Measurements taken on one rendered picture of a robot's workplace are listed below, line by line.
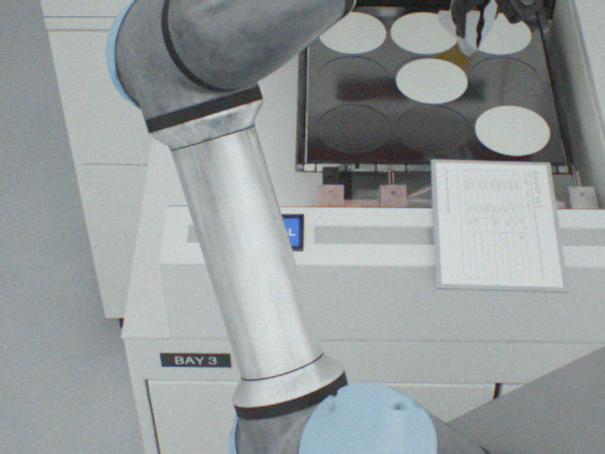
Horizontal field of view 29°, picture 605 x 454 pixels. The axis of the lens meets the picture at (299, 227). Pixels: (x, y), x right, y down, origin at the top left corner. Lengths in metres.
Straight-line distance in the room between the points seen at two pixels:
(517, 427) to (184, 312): 0.43
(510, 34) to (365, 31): 0.22
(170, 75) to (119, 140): 1.03
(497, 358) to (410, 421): 0.49
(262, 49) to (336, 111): 0.63
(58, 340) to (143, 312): 1.06
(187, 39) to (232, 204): 0.17
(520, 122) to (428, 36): 0.22
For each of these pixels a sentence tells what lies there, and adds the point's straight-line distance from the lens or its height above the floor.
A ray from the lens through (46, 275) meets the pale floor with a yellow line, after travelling 2.69.
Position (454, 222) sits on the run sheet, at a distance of 1.40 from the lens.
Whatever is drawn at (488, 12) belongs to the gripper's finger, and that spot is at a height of 1.05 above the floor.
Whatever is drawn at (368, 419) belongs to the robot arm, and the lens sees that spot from 1.05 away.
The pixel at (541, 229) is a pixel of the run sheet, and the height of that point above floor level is 0.97.
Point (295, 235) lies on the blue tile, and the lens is 1.39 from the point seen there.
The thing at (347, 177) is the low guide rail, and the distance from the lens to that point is 1.62.
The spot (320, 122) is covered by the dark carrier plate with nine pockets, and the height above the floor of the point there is 0.90.
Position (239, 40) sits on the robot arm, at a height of 1.36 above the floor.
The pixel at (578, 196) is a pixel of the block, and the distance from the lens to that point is 1.55.
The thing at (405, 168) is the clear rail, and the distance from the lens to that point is 1.56.
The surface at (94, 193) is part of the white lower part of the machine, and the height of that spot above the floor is 0.45.
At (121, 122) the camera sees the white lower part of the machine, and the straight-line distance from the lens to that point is 2.07.
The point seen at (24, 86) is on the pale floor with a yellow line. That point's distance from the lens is 3.18.
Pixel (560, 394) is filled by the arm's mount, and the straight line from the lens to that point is 1.24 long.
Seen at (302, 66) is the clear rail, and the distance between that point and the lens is 1.72.
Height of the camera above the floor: 1.98
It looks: 47 degrees down
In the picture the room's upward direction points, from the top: 1 degrees counter-clockwise
